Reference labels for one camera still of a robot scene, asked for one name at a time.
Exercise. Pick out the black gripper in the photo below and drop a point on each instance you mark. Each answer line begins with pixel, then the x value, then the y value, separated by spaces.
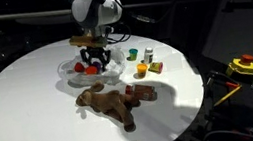
pixel 95 52

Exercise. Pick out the purple plastic jar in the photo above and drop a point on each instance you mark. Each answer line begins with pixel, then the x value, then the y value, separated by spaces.
pixel 97 65

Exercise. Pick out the orange lid Play-Doh can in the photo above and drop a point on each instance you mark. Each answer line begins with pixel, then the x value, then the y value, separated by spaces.
pixel 91 70

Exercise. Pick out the red toy strawberry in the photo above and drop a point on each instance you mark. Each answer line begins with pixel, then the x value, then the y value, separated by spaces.
pixel 79 67

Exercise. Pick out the teal lid Play-Doh can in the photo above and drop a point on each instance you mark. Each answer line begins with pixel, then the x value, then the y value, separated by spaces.
pixel 133 54

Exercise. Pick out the brown plush moose toy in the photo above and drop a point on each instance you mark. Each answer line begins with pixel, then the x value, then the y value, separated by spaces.
pixel 108 103

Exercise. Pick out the yellow lid Play-Doh can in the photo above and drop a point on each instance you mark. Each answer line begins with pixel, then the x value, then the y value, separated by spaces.
pixel 142 70

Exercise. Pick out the brown spice bottle red cap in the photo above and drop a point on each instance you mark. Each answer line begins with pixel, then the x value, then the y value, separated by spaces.
pixel 143 92

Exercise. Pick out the pink lid Play-Doh can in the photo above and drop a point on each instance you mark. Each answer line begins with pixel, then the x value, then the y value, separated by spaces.
pixel 155 67

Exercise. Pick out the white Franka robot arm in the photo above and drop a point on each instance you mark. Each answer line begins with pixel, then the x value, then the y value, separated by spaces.
pixel 97 7

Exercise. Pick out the white translucent plastic bag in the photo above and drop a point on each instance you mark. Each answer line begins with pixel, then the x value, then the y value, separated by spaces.
pixel 114 69

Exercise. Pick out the grey metal railing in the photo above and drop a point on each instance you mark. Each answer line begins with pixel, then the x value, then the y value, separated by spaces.
pixel 14 16

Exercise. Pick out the yellow pencil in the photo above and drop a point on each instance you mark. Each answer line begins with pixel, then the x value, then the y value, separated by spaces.
pixel 227 96

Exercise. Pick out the yellow emergency stop button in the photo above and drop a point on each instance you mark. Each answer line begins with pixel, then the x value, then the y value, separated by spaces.
pixel 242 65

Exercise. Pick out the yellow wrist camera mount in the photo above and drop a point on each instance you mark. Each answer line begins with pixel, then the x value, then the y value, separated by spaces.
pixel 88 41

